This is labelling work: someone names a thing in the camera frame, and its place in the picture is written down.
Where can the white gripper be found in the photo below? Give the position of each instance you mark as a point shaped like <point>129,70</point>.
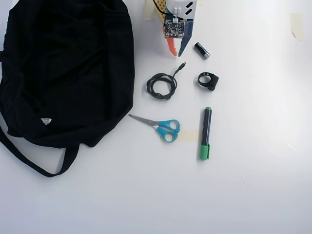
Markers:
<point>185,43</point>

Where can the yellow perforated robot arm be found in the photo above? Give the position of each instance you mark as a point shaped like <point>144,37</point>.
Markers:
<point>161,6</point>

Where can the black fabric bag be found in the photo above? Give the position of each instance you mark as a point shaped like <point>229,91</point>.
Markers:
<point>61,73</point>

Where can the small black cylinder battery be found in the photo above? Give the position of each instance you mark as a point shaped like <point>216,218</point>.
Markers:
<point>201,50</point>

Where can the beige masking tape strip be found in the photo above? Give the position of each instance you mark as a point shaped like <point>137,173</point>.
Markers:
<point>297,24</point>
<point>190,136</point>
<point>148,12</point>

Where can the green black marker pen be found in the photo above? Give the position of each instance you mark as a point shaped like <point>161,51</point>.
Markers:
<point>206,126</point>

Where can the black camera circuit board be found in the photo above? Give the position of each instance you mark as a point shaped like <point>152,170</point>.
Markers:
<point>173,28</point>

